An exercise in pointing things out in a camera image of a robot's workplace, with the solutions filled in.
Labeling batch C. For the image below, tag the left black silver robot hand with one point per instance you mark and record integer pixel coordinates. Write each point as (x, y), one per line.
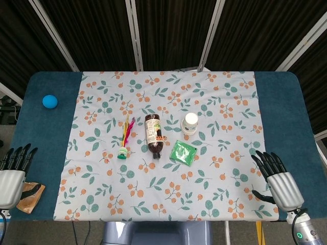
(11, 186)

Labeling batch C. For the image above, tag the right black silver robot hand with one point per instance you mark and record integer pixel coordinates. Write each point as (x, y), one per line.
(284, 189)

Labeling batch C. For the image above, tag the feather shuttlecock with green base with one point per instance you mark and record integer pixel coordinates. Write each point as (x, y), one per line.
(123, 153)

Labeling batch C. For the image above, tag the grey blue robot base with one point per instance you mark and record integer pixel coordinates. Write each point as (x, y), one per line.
(155, 233)

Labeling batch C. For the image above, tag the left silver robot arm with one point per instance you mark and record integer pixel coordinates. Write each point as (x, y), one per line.
(4, 213)

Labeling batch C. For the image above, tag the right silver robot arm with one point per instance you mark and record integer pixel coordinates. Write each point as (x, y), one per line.
(306, 229)

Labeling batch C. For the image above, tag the brown paper packet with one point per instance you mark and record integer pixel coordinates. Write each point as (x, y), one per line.
(29, 202)

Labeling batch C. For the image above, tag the dark blue table cover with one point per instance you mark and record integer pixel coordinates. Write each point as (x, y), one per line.
(38, 132)

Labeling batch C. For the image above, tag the blue ball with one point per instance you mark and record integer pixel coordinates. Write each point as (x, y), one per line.
(50, 101)

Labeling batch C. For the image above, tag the green foil packet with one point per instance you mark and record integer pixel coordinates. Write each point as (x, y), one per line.
(183, 153)

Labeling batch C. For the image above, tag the stacked white floral paper cups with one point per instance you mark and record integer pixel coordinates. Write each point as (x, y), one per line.
(189, 125)

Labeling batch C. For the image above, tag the floral fruit print tablecloth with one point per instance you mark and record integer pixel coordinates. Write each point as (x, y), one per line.
(163, 189)

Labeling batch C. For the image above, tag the dark brown labelled bottle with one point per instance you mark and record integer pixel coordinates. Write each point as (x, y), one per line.
(154, 135)

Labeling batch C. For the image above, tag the black folding screen white frames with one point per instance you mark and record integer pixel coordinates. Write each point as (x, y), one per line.
(176, 30)

